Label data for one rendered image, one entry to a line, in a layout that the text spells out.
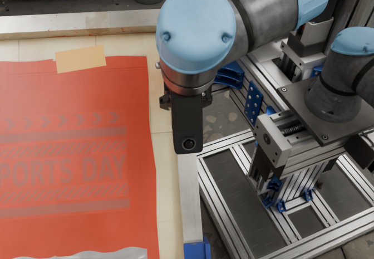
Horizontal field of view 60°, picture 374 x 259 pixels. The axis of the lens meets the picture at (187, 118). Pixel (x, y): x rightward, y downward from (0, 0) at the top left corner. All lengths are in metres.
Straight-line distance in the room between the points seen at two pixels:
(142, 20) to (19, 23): 0.26
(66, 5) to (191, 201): 3.57
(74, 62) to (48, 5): 3.40
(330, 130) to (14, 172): 0.77
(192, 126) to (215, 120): 2.05
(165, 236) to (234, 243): 1.15
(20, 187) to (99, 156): 0.17
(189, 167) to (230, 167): 1.40
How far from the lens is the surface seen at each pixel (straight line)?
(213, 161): 2.06
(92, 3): 4.01
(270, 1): 0.35
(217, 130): 2.48
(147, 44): 0.74
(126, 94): 0.71
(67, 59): 0.76
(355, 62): 0.84
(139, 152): 0.69
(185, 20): 0.30
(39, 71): 0.77
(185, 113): 0.48
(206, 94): 0.51
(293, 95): 0.99
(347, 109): 0.95
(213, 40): 0.30
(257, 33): 0.35
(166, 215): 0.69
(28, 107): 0.76
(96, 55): 0.74
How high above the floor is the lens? 1.93
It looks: 50 degrees down
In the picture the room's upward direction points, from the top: straight up
